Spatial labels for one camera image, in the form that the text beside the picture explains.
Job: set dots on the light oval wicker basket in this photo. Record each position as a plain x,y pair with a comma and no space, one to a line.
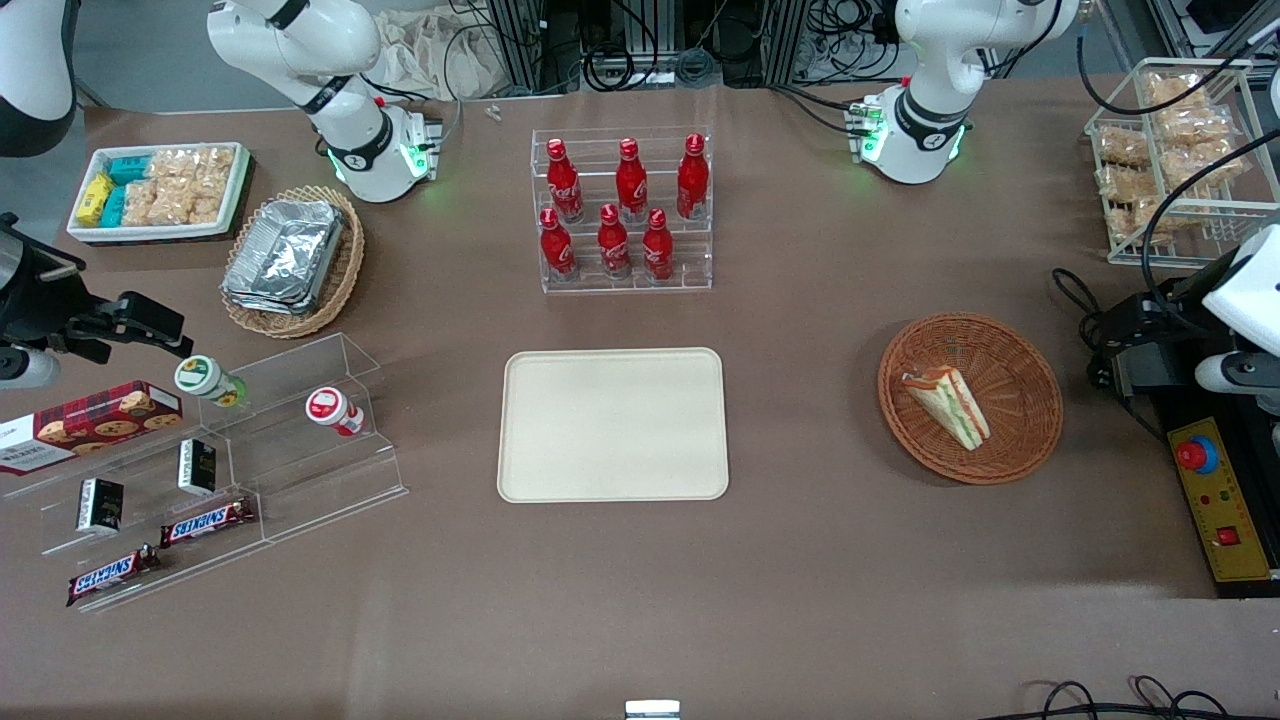
345,275

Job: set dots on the cream cloth bag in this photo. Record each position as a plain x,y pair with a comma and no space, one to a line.
440,55

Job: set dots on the clear bag of fried snacks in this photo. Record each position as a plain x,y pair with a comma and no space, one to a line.
1200,145
1140,222
1122,145
1180,95
1128,185

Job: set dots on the snickers bar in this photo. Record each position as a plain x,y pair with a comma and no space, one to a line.
108,575
205,522

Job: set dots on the red emergency stop button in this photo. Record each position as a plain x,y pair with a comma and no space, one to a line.
1195,455

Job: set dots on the aluminium frame post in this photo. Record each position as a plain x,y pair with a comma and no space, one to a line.
518,45
790,40

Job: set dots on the teal snack packet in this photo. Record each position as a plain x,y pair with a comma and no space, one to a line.
113,206
127,168

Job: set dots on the black platform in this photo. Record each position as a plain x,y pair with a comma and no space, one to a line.
1235,590

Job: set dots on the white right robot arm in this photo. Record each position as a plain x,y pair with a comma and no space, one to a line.
355,150

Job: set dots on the green lid cup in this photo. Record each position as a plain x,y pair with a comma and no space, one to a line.
200,377

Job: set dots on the red cola bottle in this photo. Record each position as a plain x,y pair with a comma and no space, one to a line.
614,245
556,250
630,185
692,180
657,250
564,185

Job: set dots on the dark grey box device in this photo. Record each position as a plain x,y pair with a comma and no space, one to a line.
1150,370

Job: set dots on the white plastic bin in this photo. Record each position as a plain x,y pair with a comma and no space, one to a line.
150,232

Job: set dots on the red tartan cookie box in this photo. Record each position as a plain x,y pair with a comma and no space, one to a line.
90,425

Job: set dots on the yellow snack packet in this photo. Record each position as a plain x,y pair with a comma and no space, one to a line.
93,198

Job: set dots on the brown round wicker basket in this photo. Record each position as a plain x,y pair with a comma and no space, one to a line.
1015,360

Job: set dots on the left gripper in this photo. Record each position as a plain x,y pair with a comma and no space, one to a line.
1168,318

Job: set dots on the yellow control panel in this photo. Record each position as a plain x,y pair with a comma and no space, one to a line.
1225,505

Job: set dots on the small black box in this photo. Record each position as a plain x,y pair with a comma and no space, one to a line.
100,506
197,467

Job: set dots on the clear bag of crackers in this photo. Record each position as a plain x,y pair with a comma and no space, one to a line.
172,203
210,198
140,203
190,162

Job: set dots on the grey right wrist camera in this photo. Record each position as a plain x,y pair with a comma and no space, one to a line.
25,368

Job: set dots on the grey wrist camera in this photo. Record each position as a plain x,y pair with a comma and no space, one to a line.
1240,372
25,368

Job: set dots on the clear acrylic step shelf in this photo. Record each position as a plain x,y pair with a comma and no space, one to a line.
300,470

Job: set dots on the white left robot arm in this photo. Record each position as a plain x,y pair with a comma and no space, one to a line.
920,125

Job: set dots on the clear acrylic bottle rack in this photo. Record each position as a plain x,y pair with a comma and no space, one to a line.
690,255

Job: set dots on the red lid cup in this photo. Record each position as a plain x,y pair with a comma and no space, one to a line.
328,407

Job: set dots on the beige plastic tray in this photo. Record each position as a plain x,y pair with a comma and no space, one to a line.
612,425

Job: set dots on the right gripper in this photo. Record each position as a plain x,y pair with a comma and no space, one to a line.
38,298

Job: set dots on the stack of foil trays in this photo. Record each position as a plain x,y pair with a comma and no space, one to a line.
285,255

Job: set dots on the triangular sandwich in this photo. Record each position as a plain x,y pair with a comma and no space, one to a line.
955,405

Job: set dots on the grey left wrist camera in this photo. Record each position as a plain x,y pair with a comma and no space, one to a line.
1240,372

